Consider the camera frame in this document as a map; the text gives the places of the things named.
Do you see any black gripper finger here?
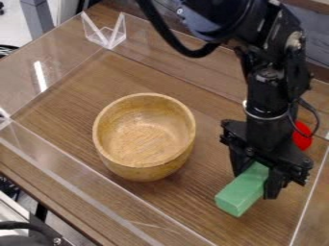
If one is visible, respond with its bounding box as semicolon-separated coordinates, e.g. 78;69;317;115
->
229;144;254;177
263;168;290;200

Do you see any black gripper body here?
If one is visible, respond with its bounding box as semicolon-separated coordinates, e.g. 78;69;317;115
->
219;111;313;185

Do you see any green rectangular stick block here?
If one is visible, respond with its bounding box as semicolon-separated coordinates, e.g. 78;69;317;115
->
214;162;269;217

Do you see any brown wooden bowl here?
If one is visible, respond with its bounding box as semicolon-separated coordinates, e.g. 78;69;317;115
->
92;93;197;182

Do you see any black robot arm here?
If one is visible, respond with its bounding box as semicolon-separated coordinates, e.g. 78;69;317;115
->
136;0;314;199

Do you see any red plush strawberry toy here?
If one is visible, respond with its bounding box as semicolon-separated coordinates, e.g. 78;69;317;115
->
293;121;313;151

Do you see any black table leg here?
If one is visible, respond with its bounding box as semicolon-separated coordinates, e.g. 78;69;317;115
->
35;203;48;222

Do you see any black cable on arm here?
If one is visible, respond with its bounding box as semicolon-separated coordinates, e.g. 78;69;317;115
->
286;97;321;139

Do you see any clear acrylic tray enclosure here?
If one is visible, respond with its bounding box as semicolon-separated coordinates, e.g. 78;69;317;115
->
0;0;329;246

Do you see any black metal bracket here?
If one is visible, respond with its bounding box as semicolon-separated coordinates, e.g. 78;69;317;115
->
28;221;75;246

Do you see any grey post in background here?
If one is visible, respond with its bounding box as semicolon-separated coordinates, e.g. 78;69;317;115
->
19;0;54;39

